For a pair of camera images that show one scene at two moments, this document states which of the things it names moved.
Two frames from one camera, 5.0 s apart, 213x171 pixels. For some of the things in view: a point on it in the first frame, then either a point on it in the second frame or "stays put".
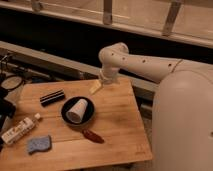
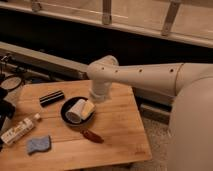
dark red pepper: x=90 y=135 stays put
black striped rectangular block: x=53 y=97 stays put
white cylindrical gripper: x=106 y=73 -> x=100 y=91
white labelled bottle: x=20 y=129 stays put
